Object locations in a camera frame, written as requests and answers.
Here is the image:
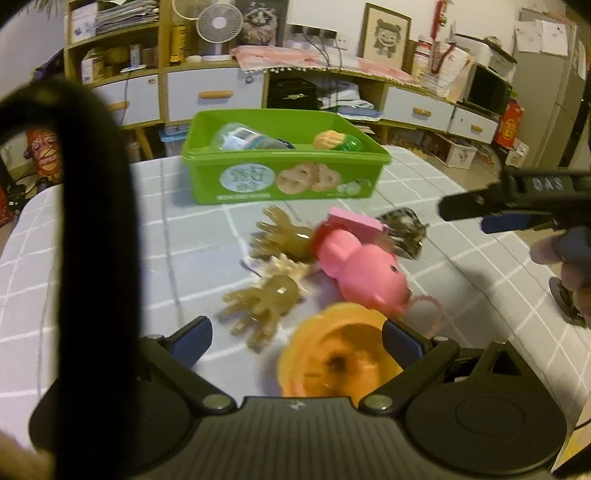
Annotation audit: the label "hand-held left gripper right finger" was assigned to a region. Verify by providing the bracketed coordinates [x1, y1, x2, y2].
[359, 318, 525, 413]

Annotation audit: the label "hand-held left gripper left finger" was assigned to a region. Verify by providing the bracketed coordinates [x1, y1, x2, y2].
[139, 316, 237, 414]

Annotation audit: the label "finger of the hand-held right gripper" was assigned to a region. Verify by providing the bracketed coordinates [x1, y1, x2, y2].
[480, 213, 561, 234]
[438, 185, 509, 221]

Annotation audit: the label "pink cord loop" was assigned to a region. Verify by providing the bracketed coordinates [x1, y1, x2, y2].
[402, 295, 448, 342]

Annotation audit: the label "orange flower-shaped hair clip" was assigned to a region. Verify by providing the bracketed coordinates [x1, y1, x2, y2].
[276, 302, 404, 400]

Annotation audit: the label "tan hair claw clip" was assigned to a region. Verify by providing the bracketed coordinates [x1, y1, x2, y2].
[222, 256, 317, 354]
[249, 205, 319, 261]

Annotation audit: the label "pink pig toy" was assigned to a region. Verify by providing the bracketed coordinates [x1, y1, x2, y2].
[315, 208, 411, 319]

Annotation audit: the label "green plastic box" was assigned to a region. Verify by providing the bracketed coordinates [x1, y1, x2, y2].
[181, 109, 393, 205]

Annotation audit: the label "person's right hand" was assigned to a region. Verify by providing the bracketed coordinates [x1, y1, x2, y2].
[530, 229, 591, 324]

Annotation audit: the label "white printed cardboard box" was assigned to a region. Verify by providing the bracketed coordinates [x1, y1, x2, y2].
[434, 134, 479, 169]

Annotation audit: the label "red gift box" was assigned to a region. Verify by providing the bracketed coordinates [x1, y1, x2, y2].
[493, 99, 526, 149]

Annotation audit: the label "small white drawer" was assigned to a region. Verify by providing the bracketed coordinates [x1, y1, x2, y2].
[448, 108, 500, 145]

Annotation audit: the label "grey refrigerator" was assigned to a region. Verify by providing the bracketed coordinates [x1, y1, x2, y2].
[510, 7, 591, 168]

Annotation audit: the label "grey checked tablecloth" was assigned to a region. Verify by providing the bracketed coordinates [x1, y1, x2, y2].
[0, 143, 591, 480]

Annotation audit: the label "black microwave oven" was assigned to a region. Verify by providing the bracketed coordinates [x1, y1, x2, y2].
[464, 62, 516, 119]

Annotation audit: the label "yellow toy corn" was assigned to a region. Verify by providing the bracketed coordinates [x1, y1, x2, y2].
[313, 130, 363, 153]

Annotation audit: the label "folded clothes pile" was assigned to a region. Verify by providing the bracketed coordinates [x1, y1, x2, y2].
[322, 85, 385, 123]

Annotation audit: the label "low wooden sideboard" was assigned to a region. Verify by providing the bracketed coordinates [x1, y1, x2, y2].
[262, 65, 505, 151]

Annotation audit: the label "red hanging ornament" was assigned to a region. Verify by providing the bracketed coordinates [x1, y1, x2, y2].
[431, 0, 452, 75]

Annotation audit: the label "framed cartoon picture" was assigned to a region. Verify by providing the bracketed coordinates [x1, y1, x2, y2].
[359, 2, 413, 73]

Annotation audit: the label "clear storage bin blue lid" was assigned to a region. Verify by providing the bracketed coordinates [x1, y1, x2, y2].
[159, 124, 191, 158]

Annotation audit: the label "clear plastic jar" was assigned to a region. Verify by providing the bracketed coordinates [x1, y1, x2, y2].
[212, 122, 296, 152]

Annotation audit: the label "black bag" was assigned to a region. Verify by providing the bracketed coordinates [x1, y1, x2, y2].
[268, 78, 320, 112]

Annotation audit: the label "pink fringed cloth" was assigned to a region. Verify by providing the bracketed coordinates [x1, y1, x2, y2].
[230, 45, 419, 86]

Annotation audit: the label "red snack canister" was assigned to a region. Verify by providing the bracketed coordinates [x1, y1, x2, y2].
[25, 128, 64, 184]

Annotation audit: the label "wooden shelf cabinet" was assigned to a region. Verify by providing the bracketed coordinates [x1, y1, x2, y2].
[62, 0, 269, 158]

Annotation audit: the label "raccoon picture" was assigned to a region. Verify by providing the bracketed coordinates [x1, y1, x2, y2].
[235, 0, 288, 48]

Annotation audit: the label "yellow packet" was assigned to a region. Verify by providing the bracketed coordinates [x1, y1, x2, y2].
[172, 23, 191, 64]

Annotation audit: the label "white desk fan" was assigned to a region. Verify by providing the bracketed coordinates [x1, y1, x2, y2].
[196, 4, 244, 62]

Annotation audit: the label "purple backpack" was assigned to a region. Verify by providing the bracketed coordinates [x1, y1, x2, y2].
[31, 47, 66, 85]

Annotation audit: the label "white round fan guard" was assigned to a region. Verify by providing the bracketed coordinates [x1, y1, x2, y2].
[172, 0, 205, 22]

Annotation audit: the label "stack of newspapers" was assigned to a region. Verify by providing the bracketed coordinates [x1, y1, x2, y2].
[95, 0, 161, 36]

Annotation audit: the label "white carton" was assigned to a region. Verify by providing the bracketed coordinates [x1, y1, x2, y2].
[69, 1, 99, 38]

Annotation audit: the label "white drawer with wooden handle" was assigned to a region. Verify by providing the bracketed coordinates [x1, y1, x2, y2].
[95, 74, 161, 128]
[166, 68, 239, 123]
[382, 85, 456, 136]

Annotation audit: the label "black strap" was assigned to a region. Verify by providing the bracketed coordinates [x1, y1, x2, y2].
[0, 83, 141, 480]

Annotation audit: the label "white bag with red handles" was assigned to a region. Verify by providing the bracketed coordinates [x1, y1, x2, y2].
[413, 39, 477, 101]

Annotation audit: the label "wall power sockets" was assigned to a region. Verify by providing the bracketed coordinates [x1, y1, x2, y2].
[288, 25, 339, 45]

